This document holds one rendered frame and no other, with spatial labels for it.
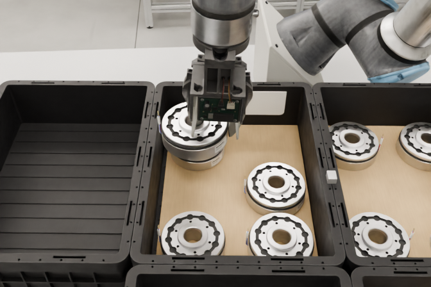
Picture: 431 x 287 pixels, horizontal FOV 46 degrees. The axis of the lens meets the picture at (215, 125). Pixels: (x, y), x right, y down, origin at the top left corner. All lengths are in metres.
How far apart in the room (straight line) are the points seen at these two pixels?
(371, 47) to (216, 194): 0.44
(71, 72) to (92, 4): 1.76
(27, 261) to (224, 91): 0.36
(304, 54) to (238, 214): 0.42
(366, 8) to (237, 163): 0.42
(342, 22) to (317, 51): 0.08
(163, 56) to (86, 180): 0.59
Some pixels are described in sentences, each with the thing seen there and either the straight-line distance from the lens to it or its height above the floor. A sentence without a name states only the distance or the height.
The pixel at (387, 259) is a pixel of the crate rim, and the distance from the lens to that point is 0.75.
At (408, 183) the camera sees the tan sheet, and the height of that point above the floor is 0.83.
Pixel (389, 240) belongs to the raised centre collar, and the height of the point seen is 0.87.
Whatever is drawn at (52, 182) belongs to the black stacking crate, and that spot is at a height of 0.83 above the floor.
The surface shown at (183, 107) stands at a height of 1.01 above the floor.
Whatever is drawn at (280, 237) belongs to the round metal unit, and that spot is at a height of 0.84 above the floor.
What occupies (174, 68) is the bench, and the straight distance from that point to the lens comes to 1.40.
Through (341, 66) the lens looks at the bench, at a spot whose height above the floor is 0.70.
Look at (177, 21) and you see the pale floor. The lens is 2.93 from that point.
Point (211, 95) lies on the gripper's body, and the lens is 0.64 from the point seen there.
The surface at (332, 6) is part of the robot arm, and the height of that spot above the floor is 0.98.
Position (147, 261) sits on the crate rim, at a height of 0.93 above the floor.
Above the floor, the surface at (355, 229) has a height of 0.86.
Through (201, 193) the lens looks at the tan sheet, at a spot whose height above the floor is 0.83.
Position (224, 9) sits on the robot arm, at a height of 1.25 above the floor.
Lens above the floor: 1.54
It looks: 44 degrees down
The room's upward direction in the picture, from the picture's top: straight up
